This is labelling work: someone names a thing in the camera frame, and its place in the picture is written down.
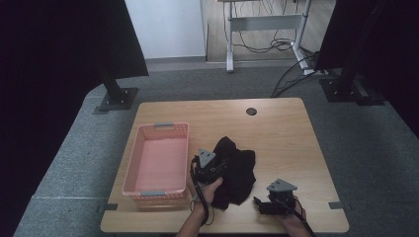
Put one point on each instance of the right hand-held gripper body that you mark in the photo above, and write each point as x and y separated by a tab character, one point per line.
280	197

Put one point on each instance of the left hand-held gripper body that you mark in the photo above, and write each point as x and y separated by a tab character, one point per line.
206	164

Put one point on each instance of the black cloth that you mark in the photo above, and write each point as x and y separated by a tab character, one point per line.
240	174

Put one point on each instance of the pink plastic basket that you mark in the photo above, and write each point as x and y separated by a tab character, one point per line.
161	164

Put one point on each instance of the person's left hand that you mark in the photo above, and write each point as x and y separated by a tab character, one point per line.
207	196

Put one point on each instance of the person's right hand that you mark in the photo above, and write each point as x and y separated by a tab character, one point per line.
296	225

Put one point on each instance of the grey tape piece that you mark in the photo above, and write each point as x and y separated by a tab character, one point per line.
111	207
336	205

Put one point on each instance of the black round table grommet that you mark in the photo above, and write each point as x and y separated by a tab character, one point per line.
251	111

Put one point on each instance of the black metal stand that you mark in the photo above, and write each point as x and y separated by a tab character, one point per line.
342	89
117	98

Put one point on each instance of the black curtain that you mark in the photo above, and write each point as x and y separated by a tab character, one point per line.
49	65
388	39

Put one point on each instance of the white desk frame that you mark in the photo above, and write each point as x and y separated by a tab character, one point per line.
263	23

